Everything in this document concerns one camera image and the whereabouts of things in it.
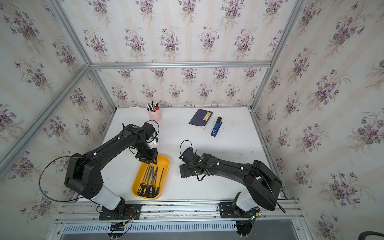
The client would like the pink pen cup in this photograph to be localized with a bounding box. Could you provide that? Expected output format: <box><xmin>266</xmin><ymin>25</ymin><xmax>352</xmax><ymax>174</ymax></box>
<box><xmin>147</xmin><ymin>102</ymin><xmax>162</xmax><ymax>122</ymax></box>

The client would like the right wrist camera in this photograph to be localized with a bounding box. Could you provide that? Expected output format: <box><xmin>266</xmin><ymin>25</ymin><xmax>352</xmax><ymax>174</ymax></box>
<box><xmin>180</xmin><ymin>147</ymin><xmax>196</xmax><ymax>165</ymax></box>

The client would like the aluminium front rail frame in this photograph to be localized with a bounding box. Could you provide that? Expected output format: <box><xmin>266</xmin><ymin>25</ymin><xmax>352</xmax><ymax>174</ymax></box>
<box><xmin>46</xmin><ymin>200</ymin><xmax>312</xmax><ymax>240</ymax></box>

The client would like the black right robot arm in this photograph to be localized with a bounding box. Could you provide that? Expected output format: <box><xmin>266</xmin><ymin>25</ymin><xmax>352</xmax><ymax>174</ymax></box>
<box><xmin>180</xmin><ymin>147</ymin><xmax>282</xmax><ymax>211</ymax></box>

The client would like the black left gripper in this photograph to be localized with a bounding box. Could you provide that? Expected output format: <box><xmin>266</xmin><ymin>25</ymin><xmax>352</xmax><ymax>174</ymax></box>
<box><xmin>133</xmin><ymin>142</ymin><xmax>160</xmax><ymax>165</ymax></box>

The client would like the blue black handheld device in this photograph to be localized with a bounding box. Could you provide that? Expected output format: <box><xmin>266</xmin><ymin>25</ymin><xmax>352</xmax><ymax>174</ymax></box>
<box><xmin>211</xmin><ymin>117</ymin><xmax>222</xmax><ymax>137</ymax></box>

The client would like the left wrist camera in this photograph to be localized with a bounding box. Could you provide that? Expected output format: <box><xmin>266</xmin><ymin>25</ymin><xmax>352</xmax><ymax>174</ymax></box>
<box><xmin>143</xmin><ymin>123</ymin><xmax>158</xmax><ymax>149</ymax></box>

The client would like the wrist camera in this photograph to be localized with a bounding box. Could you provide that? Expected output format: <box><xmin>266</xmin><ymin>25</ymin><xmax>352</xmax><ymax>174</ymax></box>
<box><xmin>143</xmin><ymin>123</ymin><xmax>158</xmax><ymax>149</ymax></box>
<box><xmin>180</xmin><ymin>147</ymin><xmax>196</xmax><ymax>165</ymax></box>

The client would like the dark blue notebook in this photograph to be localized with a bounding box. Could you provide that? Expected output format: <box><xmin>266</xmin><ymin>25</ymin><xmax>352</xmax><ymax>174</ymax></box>
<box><xmin>189</xmin><ymin>109</ymin><xmax>213</xmax><ymax>130</ymax></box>

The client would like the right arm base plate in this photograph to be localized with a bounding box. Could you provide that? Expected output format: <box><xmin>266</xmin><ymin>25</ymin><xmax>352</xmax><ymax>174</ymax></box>
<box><xmin>218</xmin><ymin>192</ymin><xmax>262</xmax><ymax>220</ymax></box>

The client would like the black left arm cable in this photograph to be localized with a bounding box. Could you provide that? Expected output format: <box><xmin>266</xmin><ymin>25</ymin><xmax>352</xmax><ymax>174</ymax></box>
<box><xmin>38</xmin><ymin>155</ymin><xmax>85</xmax><ymax>203</ymax></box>

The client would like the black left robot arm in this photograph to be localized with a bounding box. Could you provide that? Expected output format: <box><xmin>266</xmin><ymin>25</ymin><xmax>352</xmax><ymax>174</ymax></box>
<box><xmin>65</xmin><ymin>122</ymin><xmax>158</xmax><ymax>215</ymax></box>

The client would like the yellow plastic storage tray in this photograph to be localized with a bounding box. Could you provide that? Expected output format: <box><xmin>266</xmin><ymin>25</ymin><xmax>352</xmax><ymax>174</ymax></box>
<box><xmin>132</xmin><ymin>155</ymin><xmax>170</xmax><ymax>200</ymax></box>

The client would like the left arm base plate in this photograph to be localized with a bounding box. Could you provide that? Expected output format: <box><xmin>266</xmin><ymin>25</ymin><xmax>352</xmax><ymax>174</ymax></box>
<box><xmin>99</xmin><ymin>204</ymin><xmax>142</xmax><ymax>221</ymax></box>

